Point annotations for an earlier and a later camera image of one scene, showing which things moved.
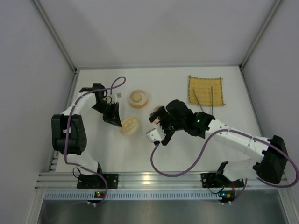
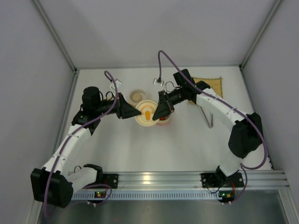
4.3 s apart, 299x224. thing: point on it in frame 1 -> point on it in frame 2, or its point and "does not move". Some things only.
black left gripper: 111,113 -> 119,105
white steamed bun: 136,97 does not move
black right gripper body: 164,126 -> 164,101
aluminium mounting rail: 53,180 does not move
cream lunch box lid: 130,125 -> 148,108
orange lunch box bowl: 138,98 does not move
